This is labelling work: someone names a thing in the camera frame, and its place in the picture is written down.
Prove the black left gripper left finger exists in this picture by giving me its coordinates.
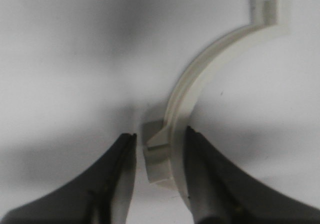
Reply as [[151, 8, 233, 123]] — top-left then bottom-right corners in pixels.
[[2, 133, 137, 223]]

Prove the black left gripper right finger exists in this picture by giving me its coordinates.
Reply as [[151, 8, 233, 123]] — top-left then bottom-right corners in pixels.
[[184, 127, 320, 223]]

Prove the white half pipe clamp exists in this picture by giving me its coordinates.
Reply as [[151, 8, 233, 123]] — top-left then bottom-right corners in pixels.
[[144, 0, 291, 205]]

